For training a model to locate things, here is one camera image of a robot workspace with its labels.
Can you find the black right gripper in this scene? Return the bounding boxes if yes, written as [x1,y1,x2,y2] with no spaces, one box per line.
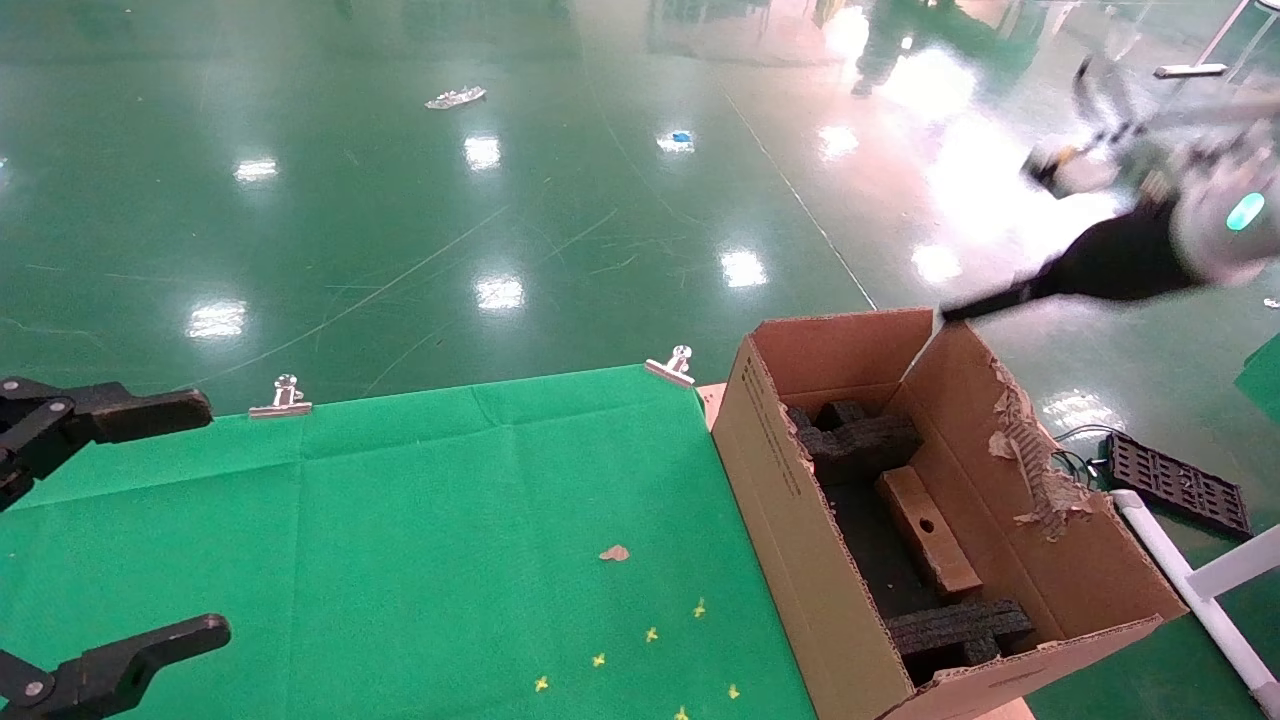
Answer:
[942,203,1203,323]

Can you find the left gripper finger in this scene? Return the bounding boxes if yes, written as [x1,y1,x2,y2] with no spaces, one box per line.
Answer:
[0,614,233,720]
[0,377,214,513]

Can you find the small brown cardboard box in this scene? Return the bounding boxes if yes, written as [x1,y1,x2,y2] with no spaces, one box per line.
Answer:
[876,465,985,599]

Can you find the black foam carton liner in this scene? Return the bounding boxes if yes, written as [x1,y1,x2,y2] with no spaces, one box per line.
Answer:
[822,478,946,623]

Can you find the large open cardboard carton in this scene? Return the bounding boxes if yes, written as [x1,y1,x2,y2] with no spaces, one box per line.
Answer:
[710,307,1191,720]

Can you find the silver binder clip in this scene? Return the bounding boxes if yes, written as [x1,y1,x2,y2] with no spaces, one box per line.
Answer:
[248,373,314,419]
[644,345,699,390]

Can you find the black plastic grid tray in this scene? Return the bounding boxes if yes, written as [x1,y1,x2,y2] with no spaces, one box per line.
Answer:
[1100,430,1254,542]

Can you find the bright green fabric piece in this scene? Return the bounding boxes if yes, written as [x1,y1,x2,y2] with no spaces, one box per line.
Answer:
[1234,333,1280,423]

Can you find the large green table cloth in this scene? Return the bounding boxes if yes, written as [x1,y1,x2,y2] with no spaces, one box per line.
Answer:
[0,365,816,720]

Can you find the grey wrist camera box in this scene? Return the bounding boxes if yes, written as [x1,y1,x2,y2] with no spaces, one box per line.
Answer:
[1022,140,1123,197]

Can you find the thin floor wires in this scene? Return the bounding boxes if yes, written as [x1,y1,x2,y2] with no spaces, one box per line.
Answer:
[1050,424,1113,486]

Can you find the black braided looped cable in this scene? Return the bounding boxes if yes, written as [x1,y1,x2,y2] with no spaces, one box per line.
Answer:
[1072,55,1146,146]

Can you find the white frame leg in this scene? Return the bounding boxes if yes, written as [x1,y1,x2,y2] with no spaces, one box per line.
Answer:
[1110,488,1280,717]

